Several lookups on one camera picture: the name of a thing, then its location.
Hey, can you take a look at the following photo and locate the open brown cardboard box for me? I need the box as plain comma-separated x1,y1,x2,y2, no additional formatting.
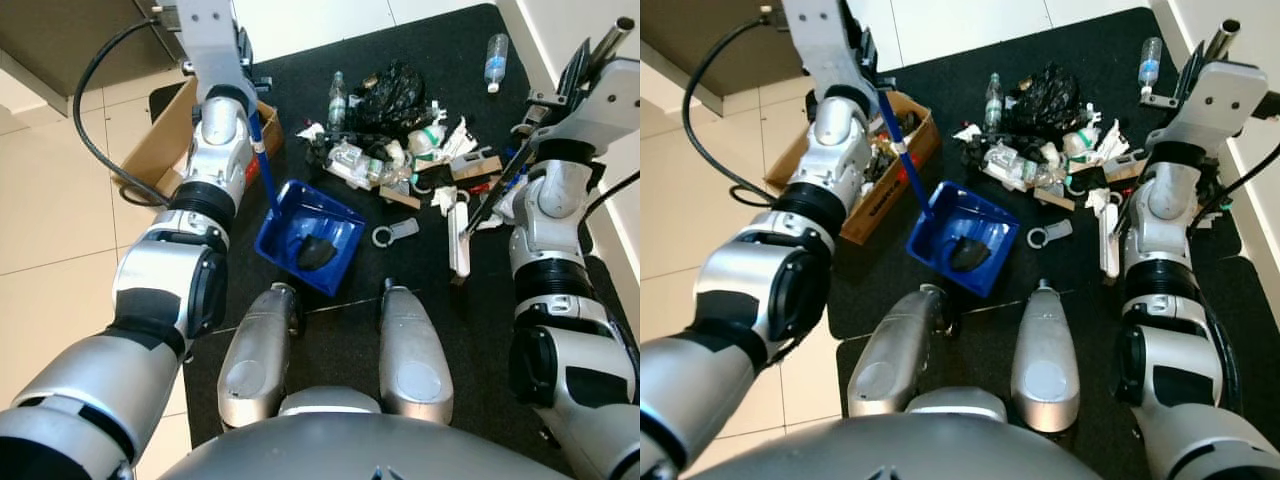
110,75,286,204
764,88,944,247

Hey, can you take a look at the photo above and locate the silver left robot leg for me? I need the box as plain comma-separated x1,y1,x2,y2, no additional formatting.
217,282,307,430
847,283,952,420

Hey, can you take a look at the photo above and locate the clear crumpled plastic packaging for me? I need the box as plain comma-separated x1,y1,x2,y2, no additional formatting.
980,140,1043,193
324,140,389,193

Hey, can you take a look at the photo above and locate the black floor mat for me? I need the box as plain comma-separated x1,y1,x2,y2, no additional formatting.
148,3,641,476
828,8,1280,479

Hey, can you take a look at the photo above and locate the brown cardboard scrap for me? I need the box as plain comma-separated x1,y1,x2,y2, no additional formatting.
450,154,503,183
1100,156,1149,185

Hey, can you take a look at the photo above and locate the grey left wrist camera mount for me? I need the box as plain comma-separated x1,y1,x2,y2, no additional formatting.
778,0,873,103
172,0,257,107

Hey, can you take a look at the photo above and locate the silver right robot leg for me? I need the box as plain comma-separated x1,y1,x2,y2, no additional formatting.
377,279,455,427
1009,279,1082,434

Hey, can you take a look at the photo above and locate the crumpled black plastic bag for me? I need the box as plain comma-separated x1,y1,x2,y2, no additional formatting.
1004,62,1084,141
350,60,432,138

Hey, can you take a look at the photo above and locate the white cup with green band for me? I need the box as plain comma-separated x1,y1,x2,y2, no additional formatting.
1062,126,1104,165
408,124,453,163

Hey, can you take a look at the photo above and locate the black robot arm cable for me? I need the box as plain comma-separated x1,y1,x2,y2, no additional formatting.
682,14,803,209
72,14,193,209

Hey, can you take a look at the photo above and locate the plastic bottle with blue label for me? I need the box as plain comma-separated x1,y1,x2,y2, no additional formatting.
1137,37,1165,99
484,33,510,95

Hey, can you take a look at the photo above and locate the black lump of rubbish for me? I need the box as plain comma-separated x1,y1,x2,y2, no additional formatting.
948,236,992,273
296,234,339,272

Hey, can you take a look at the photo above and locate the silver robot torso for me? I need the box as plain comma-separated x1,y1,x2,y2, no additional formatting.
158,385,563,480
688,387,1167,480

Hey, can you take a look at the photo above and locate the silver robot leg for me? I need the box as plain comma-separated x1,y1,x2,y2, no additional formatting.
847,283,952,420
1009,279,1082,434
217,282,307,430
377,279,455,427

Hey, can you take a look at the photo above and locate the clear empty plastic bottle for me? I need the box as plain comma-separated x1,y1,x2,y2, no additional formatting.
982,72,1005,133
327,70,350,133

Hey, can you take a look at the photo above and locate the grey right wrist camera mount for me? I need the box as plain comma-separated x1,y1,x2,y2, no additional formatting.
1138,60,1271,157
526,56,641,159

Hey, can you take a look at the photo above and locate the grey ring-shaped plastic piece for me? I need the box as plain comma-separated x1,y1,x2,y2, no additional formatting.
1024,219,1074,250
371,219,422,249

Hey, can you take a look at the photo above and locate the brown wooden cabinet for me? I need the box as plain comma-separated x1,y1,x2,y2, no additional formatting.
640,0,791,116

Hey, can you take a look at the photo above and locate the blue plastic dustpan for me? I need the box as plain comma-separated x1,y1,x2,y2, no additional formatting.
248,108,367,298
877,88,1022,300

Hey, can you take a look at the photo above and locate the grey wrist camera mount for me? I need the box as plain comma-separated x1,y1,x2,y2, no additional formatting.
526,56,641,159
172,0,257,107
778,0,873,103
1138,60,1271,157

